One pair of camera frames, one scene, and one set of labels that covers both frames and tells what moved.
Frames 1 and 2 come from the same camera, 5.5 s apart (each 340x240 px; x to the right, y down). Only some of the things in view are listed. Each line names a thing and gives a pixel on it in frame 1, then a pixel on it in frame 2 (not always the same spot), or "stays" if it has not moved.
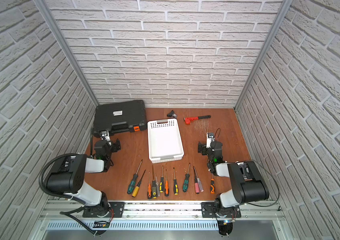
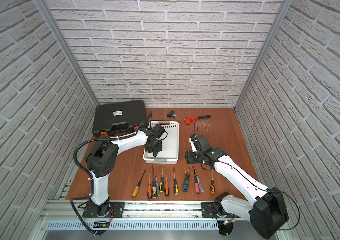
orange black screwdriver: x=149 y=193 stays
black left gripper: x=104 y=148 to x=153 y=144
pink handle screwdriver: x=196 y=184 stays
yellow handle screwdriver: x=136 y=189 stays
